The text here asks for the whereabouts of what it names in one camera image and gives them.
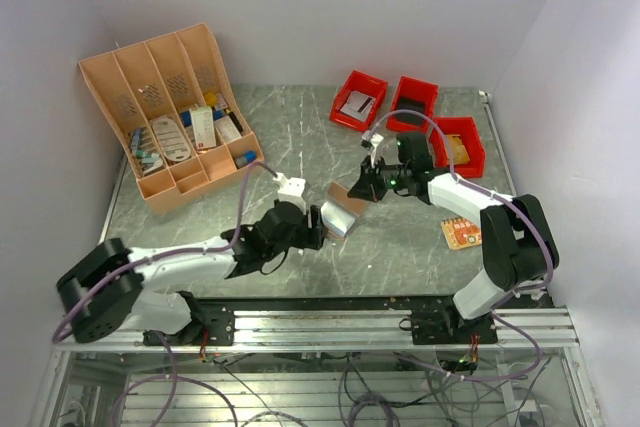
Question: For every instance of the white red box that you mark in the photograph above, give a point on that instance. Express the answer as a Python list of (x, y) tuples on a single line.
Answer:
[(202, 122)]

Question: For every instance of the red bin with black cards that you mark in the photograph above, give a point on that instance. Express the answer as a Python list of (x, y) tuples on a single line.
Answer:
[(413, 95)]

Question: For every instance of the white oval remote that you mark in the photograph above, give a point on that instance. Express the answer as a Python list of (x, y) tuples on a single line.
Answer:
[(173, 144)]

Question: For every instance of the black cards stack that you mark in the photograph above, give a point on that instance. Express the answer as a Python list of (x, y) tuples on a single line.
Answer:
[(410, 106)]

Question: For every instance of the orange desk organizer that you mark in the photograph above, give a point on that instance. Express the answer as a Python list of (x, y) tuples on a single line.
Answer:
[(170, 103)]

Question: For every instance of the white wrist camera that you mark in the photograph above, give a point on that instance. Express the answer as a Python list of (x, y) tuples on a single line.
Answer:
[(371, 142), (291, 190)]

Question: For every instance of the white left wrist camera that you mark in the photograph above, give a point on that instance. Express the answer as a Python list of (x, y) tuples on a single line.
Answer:
[(291, 190)]

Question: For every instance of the pens bundle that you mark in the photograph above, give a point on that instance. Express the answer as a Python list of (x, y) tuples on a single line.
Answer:
[(146, 155)]

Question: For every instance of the orange spiral notebook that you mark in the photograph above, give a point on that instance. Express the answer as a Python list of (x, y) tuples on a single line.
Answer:
[(460, 233)]

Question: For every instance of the blue capped bottle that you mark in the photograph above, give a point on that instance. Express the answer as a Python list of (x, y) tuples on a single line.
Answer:
[(244, 159)]

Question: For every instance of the aluminium rail frame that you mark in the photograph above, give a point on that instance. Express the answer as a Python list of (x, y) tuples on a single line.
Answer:
[(336, 368)]

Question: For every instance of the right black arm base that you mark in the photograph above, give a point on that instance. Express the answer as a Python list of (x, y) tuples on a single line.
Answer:
[(444, 326)]

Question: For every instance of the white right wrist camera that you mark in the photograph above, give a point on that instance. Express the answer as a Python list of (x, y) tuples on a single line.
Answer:
[(371, 142)]

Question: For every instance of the white cards stack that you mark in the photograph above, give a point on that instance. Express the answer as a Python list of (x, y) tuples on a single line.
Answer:
[(358, 106)]

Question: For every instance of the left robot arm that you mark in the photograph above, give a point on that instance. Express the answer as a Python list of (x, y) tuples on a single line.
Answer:
[(117, 288)]

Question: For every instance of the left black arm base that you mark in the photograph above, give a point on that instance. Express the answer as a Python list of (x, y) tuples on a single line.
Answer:
[(214, 325)]

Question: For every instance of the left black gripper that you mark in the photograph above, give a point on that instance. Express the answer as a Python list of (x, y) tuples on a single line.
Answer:
[(311, 235)]

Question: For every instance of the red bin with gold cards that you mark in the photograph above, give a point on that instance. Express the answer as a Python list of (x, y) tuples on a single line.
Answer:
[(468, 150)]

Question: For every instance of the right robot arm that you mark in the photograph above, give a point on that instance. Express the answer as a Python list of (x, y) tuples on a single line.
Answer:
[(517, 244)]

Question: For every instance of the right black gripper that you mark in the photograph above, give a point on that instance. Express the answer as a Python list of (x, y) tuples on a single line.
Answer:
[(367, 187)]

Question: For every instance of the red bin with white cards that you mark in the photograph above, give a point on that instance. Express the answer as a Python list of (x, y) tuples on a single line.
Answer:
[(364, 83)]

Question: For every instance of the white small box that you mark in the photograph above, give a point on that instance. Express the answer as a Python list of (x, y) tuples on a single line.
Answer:
[(227, 129)]

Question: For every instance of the yellow small item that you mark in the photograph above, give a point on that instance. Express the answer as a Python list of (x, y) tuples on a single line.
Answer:
[(212, 99)]

